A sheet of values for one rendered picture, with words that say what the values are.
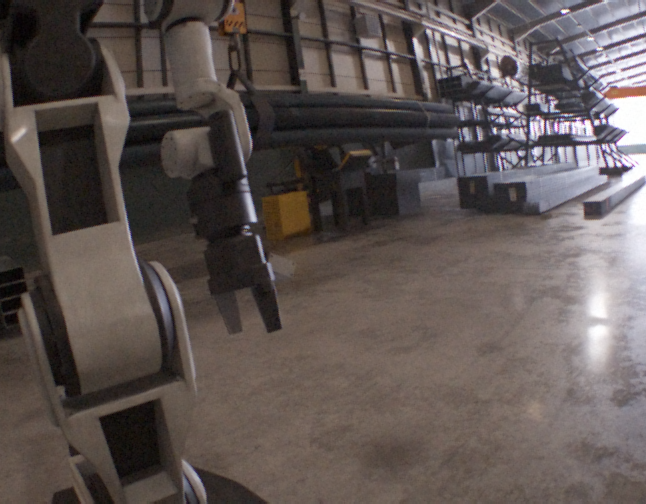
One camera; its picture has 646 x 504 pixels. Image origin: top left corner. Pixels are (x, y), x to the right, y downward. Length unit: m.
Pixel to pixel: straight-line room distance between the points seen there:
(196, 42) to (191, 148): 0.17
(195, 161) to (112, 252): 0.20
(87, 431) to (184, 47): 0.53
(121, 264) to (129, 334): 0.07
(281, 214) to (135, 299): 5.87
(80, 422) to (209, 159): 0.38
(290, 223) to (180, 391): 5.90
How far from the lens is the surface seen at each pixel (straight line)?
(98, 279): 0.51
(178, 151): 0.65
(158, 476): 0.72
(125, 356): 0.52
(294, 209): 6.48
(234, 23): 4.11
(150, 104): 3.28
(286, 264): 0.69
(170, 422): 0.60
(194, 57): 0.73
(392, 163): 7.96
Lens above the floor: 0.73
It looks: 8 degrees down
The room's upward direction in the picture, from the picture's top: 8 degrees counter-clockwise
